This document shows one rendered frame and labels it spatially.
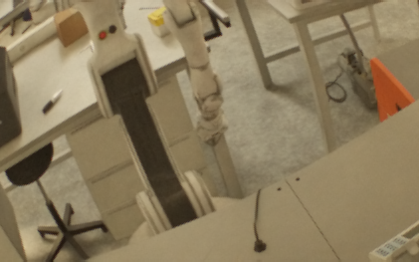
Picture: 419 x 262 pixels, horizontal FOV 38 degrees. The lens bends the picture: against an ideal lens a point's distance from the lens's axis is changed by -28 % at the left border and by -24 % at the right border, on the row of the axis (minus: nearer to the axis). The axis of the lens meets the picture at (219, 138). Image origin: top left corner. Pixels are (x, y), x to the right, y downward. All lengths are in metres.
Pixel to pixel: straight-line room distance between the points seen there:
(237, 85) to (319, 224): 2.83
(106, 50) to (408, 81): 1.03
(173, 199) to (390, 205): 1.36
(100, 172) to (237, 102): 1.21
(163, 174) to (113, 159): 0.43
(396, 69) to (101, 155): 1.33
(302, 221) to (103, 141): 1.67
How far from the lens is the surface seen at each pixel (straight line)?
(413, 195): 1.22
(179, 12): 2.26
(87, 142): 2.80
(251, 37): 3.74
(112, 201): 3.00
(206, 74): 2.35
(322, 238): 1.20
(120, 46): 2.38
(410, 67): 2.06
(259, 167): 3.52
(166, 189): 2.48
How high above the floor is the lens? 2.34
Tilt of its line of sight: 39 degrees down
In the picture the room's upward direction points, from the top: 18 degrees counter-clockwise
